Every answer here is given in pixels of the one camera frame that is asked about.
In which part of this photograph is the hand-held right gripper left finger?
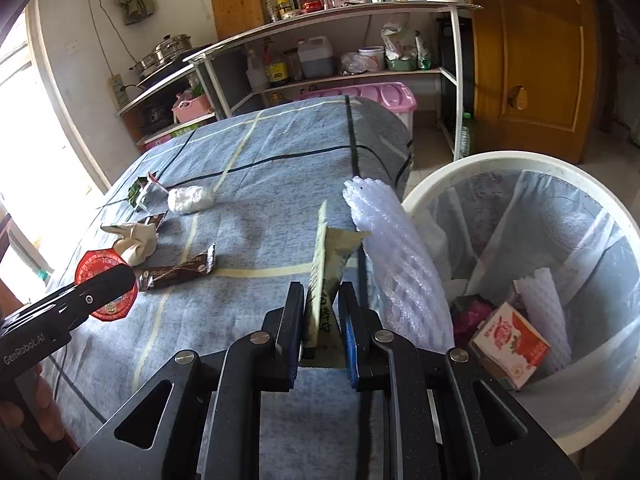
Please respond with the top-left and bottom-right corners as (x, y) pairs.
(57, 281), (306, 480)

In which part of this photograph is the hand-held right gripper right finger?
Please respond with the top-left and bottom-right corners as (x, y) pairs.
(336, 281), (583, 480)

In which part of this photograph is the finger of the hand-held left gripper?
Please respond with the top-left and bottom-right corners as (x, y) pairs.
(22, 262), (137, 332)

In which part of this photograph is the red lid jelly cup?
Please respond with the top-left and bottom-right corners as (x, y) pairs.
(75, 249), (139, 322)

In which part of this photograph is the cream paper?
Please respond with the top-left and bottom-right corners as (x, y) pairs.
(100, 220), (158, 267)

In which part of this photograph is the brown chocolate wrapper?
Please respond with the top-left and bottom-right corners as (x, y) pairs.
(138, 243), (217, 292)

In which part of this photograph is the cream packet with green print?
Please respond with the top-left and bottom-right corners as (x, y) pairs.
(302, 200), (372, 368)

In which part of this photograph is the white bubble wrap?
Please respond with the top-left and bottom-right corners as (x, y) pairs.
(342, 176), (456, 356)

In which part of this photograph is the green snack bag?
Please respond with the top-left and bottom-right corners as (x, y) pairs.
(127, 172), (171, 212)

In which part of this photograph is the purple snack bag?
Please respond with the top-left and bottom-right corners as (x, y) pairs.
(450, 296), (493, 346)

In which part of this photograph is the red and white carton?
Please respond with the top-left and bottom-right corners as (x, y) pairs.
(469, 301), (551, 391)

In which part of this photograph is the white round bin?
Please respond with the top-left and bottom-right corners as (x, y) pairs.
(402, 152), (640, 453)

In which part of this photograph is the person's left hand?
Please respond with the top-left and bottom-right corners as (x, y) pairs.
(0, 375), (68, 453)

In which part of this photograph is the red and green cardboard box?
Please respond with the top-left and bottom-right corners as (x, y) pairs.
(137, 122), (196, 151)

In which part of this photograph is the low white shelf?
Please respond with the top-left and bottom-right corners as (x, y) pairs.
(116, 60), (221, 153)

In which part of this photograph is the window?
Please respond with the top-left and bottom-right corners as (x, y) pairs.
(0, 10), (111, 261)

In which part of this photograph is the black appliance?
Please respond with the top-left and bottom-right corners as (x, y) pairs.
(140, 101), (173, 128)

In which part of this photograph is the white power strip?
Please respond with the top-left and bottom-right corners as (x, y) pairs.
(108, 74), (128, 110)

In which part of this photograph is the pink plastic basket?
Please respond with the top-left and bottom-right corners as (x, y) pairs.
(171, 92), (212, 123)

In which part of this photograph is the black induction cooker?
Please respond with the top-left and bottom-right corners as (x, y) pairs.
(136, 62), (201, 92)

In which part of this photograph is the clear plastic bin liner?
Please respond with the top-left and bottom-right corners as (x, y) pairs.
(415, 167), (640, 411)

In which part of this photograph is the white metal shelf rack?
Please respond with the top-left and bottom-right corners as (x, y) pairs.
(182, 1), (483, 161)

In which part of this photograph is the green plastic bottle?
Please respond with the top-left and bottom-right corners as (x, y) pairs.
(459, 112), (475, 158)

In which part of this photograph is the stainless steel steamer pot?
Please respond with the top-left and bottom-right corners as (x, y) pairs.
(129, 34), (193, 78)

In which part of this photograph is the pink lid storage box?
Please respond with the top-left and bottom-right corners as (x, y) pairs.
(299, 81), (417, 133)

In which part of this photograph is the clear plastic bottle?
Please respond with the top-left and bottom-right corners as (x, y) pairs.
(245, 47), (268, 93)

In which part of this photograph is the soy sauce bottle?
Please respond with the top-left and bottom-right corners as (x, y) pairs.
(264, 37), (290, 87)

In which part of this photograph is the dark jar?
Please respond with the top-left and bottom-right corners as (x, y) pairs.
(284, 49), (305, 82)

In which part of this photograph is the translucent jerry can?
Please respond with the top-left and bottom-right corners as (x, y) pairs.
(297, 35), (335, 79)

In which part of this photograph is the knotted clear plastic bag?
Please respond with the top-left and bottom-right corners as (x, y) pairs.
(340, 51), (373, 76)

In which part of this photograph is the white plastic tub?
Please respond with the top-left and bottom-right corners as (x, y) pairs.
(358, 46), (386, 72)

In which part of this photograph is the green and white packet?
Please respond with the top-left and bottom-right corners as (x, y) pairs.
(414, 30), (433, 71)

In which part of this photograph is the white plastic bag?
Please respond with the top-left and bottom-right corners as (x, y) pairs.
(381, 15), (418, 61)

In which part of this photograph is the wooden cutting board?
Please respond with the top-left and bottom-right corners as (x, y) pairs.
(209, 0), (266, 41)

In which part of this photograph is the wooden door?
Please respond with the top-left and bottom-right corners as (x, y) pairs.
(470, 0), (601, 166)

